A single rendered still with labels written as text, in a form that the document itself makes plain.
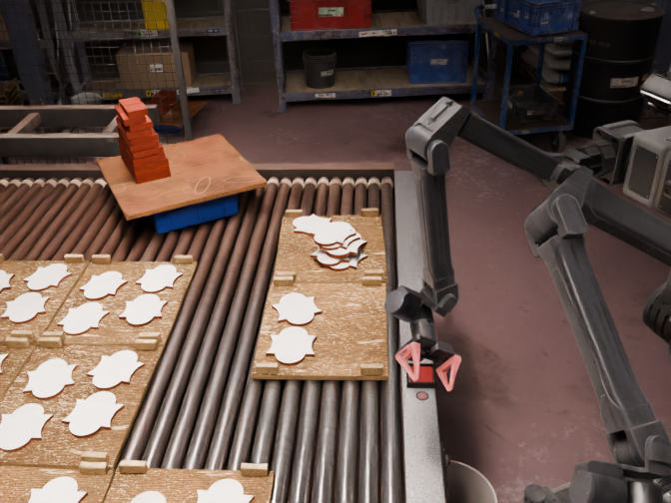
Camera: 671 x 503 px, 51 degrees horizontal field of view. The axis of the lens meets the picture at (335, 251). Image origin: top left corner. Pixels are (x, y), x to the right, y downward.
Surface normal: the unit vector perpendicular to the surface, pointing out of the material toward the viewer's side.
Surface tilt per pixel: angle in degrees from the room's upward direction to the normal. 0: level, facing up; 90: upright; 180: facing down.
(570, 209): 38
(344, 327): 0
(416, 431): 0
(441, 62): 90
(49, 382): 0
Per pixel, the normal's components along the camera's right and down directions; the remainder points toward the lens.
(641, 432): 0.22, -0.36
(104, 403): -0.03, -0.84
